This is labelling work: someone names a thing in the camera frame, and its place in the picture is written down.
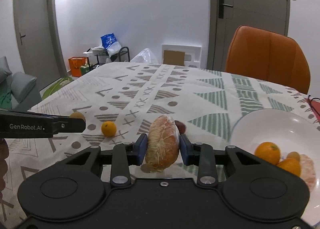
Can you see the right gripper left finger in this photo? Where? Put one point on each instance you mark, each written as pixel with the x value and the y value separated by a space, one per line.
pixel 124 156

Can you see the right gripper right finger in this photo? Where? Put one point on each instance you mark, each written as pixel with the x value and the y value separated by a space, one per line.
pixel 201 155

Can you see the small yellow orange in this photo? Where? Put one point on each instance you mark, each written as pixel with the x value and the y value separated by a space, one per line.
pixel 108 129

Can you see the large orange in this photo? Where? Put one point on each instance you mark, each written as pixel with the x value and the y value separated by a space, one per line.
pixel 291 165

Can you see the person's left hand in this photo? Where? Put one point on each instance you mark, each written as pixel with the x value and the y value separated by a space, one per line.
pixel 4 153

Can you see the grey sofa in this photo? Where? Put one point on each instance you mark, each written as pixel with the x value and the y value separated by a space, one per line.
pixel 19 91

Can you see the patterned white tablecloth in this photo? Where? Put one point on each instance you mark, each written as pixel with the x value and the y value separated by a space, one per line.
pixel 132 96

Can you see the mandarin in plate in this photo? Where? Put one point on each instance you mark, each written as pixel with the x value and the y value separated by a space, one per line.
pixel 269 152

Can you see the green floor mat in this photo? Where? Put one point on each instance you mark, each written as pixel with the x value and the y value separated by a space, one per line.
pixel 56 86

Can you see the orange box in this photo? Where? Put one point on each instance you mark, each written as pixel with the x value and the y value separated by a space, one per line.
pixel 75 63

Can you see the green bag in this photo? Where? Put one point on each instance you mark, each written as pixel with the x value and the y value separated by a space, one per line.
pixel 87 68

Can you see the green fruit in plate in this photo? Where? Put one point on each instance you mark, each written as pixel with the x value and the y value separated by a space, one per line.
pixel 294 155

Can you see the white ceramic plate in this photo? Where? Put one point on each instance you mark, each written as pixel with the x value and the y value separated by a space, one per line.
pixel 287 130

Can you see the grey door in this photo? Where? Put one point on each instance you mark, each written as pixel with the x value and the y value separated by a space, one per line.
pixel 38 40
pixel 270 15

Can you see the white plastic bag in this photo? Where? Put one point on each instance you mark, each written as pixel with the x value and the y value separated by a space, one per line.
pixel 145 56

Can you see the white foam packaging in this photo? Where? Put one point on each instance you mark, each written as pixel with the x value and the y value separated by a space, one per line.
pixel 192 56

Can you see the brown cardboard piece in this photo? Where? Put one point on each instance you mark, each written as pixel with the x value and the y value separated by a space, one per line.
pixel 173 58

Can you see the black metal shelf rack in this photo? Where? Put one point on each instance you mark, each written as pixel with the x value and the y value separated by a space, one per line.
pixel 100 56

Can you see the blue white bag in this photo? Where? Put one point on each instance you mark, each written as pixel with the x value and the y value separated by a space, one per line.
pixel 110 44

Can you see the orange leather chair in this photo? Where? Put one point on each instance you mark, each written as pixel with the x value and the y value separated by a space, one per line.
pixel 268 56

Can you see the red orange mat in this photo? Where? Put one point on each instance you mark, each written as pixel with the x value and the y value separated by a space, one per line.
pixel 314 105

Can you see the black door handle lock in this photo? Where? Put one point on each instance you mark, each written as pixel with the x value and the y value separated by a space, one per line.
pixel 221 9

